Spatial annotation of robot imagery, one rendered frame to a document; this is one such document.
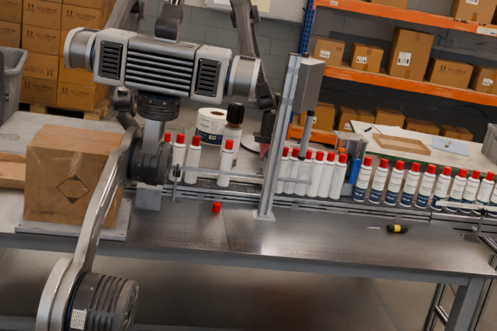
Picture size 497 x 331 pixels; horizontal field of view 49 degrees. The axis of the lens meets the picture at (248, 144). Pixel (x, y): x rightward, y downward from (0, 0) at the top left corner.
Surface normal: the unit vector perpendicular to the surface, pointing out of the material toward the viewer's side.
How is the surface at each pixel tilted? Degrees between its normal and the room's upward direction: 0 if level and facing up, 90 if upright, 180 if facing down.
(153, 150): 90
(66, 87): 90
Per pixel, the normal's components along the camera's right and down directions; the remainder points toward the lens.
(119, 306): 0.08, -0.51
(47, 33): 0.04, 0.31
